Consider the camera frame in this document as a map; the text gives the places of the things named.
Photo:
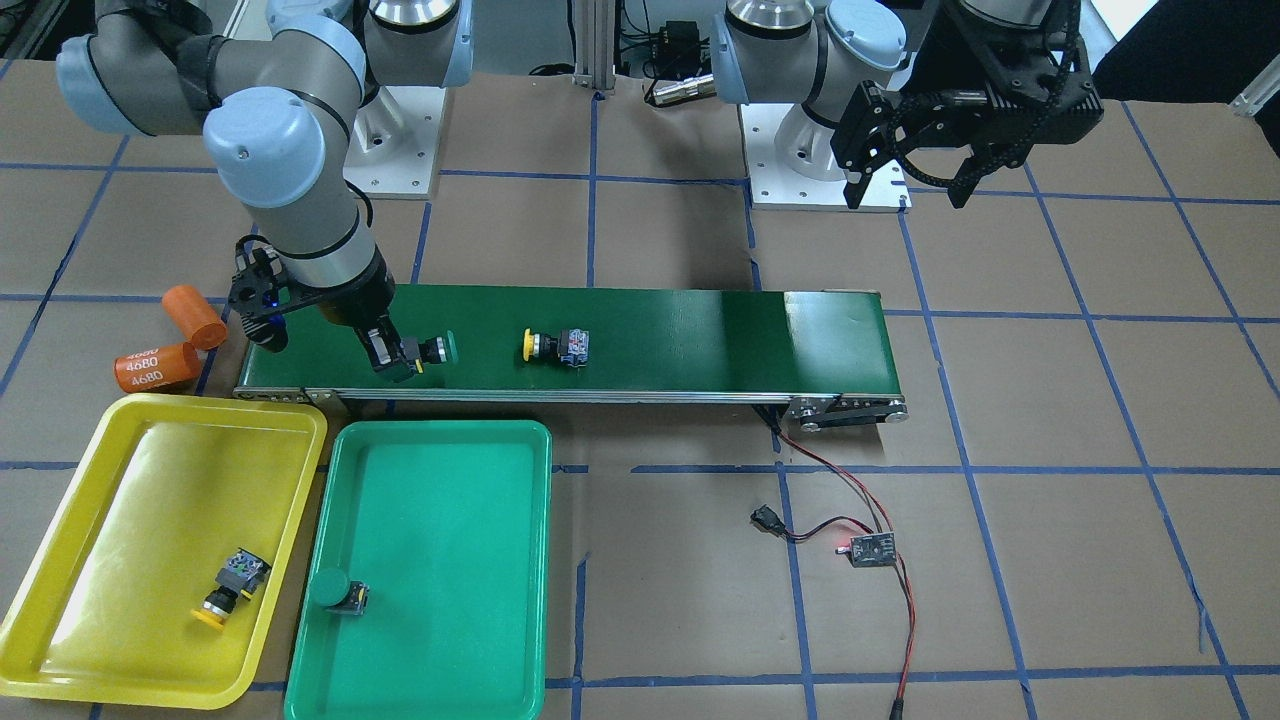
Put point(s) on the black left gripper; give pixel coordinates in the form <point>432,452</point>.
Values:
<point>866,125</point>

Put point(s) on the yellow plastic tray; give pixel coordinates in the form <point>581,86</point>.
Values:
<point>169,488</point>

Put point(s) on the black cable connector plug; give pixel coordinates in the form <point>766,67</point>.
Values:
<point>768,519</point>

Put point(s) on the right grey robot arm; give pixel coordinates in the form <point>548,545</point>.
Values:
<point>276,118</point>

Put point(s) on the green plastic tray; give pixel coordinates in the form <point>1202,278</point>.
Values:
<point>447,521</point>

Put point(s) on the small sensor circuit board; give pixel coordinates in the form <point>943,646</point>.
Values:
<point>876,550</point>

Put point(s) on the yellow push button switch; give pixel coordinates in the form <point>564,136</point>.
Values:
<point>238,579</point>

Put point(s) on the plain orange cylinder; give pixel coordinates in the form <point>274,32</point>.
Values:
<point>194,317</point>

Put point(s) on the orange cylinder with 4680 print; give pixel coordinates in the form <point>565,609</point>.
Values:
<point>158,368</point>

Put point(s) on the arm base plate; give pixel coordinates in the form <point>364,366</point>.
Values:
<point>791,165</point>
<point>396,141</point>

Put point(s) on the green push button switch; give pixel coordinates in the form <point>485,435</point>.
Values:
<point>332,590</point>

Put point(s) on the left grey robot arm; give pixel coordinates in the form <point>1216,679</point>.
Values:
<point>840,104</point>

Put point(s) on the green conveyor belt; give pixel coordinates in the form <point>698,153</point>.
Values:
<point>822,357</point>

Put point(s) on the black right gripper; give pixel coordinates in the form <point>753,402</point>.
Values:
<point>359,305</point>

